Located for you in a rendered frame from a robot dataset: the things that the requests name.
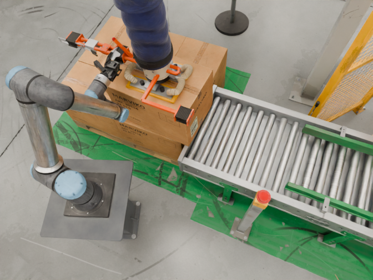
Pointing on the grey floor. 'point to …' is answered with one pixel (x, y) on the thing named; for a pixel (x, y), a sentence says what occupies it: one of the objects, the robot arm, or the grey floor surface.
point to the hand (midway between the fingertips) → (117, 52)
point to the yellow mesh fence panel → (354, 49)
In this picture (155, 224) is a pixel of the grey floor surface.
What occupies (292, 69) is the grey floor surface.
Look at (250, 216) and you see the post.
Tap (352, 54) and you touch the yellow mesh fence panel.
